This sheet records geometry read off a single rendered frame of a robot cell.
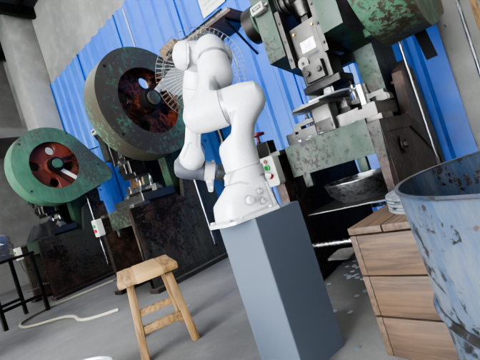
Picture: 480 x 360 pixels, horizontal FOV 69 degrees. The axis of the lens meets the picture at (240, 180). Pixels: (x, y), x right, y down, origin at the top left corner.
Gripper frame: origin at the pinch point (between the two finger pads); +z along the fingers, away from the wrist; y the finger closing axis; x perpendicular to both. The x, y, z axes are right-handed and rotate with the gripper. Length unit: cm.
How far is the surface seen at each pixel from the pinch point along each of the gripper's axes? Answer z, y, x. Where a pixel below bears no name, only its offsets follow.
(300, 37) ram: 13, 64, -18
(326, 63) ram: 25, 49, -19
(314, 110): 20.7, 28.4, -12.2
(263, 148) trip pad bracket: 1.3, 16.9, 6.7
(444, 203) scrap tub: 0, -50, -111
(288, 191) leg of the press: 12.8, -4.2, 6.1
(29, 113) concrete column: -318, 235, 367
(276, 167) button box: 6.0, 4.0, -1.3
